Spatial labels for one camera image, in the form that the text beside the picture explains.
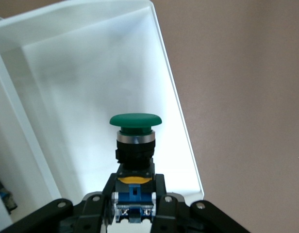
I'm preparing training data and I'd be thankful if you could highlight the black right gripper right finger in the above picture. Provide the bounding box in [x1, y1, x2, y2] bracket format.
[150, 173, 251, 233]

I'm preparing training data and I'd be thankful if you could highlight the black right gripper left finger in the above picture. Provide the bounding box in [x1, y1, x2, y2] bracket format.
[0, 173, 116, 233]

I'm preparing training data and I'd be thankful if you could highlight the green mushroom push button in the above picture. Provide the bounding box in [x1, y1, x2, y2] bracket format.
[109, 113, 164, 224]

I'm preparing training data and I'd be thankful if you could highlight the white lowest cabinet drawer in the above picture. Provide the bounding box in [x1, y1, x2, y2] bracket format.
[0, 0, 205, 202]

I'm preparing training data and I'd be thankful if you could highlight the small black orange switch part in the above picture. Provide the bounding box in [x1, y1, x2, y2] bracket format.
[0, 177, 18, 216]

